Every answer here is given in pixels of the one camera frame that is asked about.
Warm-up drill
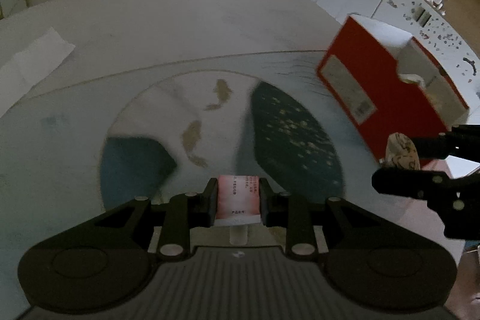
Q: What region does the yellow plush doll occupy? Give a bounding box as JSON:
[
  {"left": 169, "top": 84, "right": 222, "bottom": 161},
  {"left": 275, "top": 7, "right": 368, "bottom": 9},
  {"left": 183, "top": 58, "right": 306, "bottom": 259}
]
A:
[{"left": 380, "top": 132, "right": 421, "bottom": 171}]

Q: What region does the red white small box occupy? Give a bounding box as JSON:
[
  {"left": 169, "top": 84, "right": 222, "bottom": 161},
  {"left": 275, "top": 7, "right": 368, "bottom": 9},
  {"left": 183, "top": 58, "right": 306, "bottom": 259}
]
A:
[{"left": 214, "top": 175, "right": 261, "bottom": 227}]

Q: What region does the round koi pattern mat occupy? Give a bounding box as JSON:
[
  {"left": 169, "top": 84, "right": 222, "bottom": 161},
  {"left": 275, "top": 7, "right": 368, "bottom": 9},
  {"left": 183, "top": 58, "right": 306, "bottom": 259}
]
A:
[{"left": 99, "top": 71, "right": 345, "bottom": 209}]

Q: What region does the red cardboard box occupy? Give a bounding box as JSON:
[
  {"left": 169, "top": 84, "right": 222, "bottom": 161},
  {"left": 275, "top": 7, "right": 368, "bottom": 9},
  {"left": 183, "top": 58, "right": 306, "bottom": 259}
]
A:
[{"left": 316, "top": 15, "right": 470, "bottom": 159}]

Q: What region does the white paper sheet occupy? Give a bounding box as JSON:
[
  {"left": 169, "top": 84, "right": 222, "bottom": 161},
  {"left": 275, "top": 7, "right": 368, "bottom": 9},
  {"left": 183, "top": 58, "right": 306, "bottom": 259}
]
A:
[{"left": 0, "top": 28, "right": 76, "bottom": 116}]

